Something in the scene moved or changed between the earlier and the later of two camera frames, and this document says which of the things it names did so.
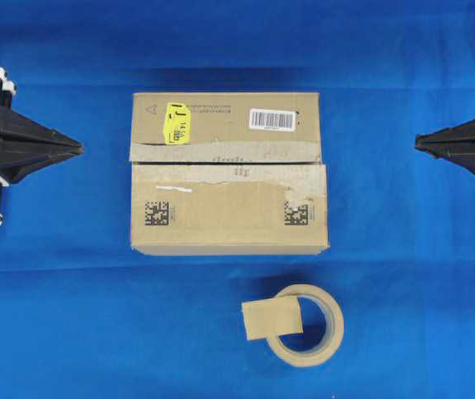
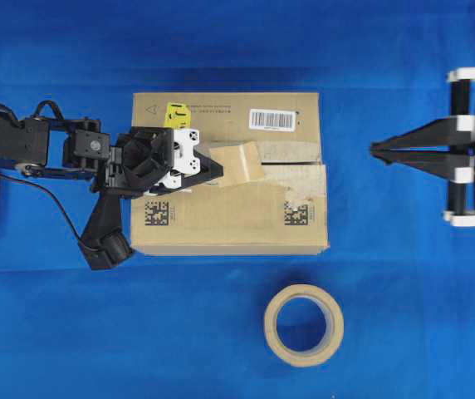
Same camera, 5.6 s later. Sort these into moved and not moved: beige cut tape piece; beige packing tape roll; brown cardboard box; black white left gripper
Moved: black white left gripper; beige cut tape piece
Not moved: brown cardboard box; beige packing tape roll
